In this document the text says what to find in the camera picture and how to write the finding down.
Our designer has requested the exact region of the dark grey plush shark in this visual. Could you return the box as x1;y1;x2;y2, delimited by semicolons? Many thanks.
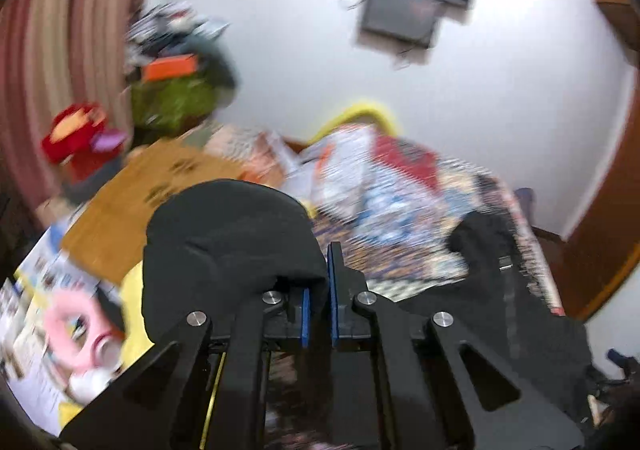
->
189;36;240;108

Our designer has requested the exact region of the green patterned bag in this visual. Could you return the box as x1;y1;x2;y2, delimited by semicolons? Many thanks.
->
130;76;218;135

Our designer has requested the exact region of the brown wooden door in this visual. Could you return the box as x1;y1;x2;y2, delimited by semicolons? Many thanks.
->
562;0;639;321

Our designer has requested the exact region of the yellow printed garment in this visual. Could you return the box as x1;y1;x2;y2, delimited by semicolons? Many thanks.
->
58;258;156;431

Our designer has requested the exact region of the dark box under television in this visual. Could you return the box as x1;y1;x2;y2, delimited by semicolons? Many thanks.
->
361;0;444;48

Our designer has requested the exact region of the black zip hoodie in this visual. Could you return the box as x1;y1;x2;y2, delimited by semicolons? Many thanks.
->
141;179;591;424

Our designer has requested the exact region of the red plush toy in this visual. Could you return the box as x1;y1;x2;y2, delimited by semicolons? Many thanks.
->
41;102;127;184

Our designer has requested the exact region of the patchwork patterned bedspread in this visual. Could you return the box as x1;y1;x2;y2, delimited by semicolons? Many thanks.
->
281;125;564;315

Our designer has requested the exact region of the striped curtain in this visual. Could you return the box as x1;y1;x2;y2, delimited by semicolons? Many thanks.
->
1;0;144;209

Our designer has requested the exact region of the orange box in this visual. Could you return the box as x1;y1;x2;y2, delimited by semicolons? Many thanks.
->
141;55;198;82

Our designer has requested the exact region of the brown patterned cloth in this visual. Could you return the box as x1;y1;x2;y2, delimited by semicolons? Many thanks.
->
61;140;243;285

